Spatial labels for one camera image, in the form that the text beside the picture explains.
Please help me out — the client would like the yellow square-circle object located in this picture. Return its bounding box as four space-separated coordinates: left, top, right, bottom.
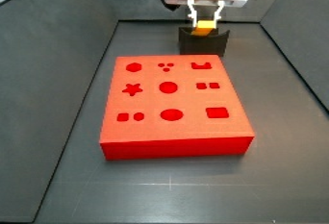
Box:
191 20 215 37

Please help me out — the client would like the black curved fixture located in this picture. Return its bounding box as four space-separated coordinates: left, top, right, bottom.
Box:
179 27 229 57

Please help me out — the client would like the red shape-sorter block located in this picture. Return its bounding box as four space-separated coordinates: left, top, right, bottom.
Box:
98 55 253 160

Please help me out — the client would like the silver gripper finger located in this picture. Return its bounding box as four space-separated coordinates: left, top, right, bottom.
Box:
185 0 197 28
213 1 224 23

